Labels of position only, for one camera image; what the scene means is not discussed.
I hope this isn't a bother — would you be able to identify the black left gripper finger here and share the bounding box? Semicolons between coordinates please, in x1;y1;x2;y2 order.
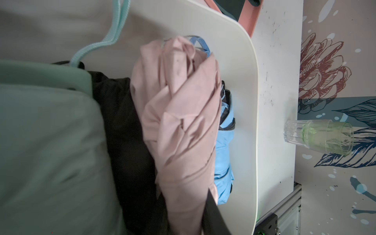
202;190;231;235

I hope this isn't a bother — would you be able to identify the light blue umbrella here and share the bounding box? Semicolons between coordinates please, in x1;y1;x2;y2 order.
187;36;236;205

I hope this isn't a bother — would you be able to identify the pink umbrella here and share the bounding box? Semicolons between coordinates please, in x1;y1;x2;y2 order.
130;36;221;235

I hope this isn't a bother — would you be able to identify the mint green umbrella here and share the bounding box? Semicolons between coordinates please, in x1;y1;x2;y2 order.
1;1;130;235

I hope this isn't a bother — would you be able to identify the white storage box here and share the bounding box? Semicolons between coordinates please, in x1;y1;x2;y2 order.
1;1;258;235

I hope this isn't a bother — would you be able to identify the clear green glass jar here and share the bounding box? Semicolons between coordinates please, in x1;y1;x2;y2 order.
284;119;354;155

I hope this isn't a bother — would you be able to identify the pink plastic tray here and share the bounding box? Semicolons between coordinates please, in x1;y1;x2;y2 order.
205;0;262;38

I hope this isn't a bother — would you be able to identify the dark green cloth napkin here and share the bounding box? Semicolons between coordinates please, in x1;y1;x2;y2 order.
214;0;246;21

